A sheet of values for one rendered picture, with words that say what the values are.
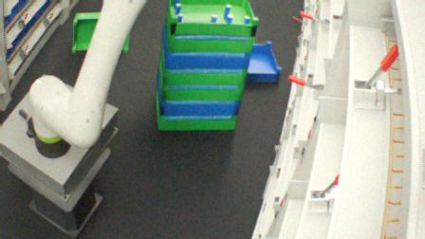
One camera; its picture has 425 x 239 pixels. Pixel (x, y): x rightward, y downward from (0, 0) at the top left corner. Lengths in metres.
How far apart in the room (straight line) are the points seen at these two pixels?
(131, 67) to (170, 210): 0.77
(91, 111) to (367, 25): 0.92
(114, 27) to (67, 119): 0.28
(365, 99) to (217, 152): 1.70
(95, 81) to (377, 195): 1.04
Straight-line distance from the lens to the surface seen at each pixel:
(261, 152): 2.27
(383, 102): 0.58
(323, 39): 1.34
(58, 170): 1.66
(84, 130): 1.46
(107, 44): 1.40
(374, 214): 0.48
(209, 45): 2.01
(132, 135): 2.26
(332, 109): 0.81
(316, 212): 0.72
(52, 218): 1.95
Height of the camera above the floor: 1.68
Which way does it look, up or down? 46 degrees down
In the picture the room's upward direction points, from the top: 11 degrees clockwise
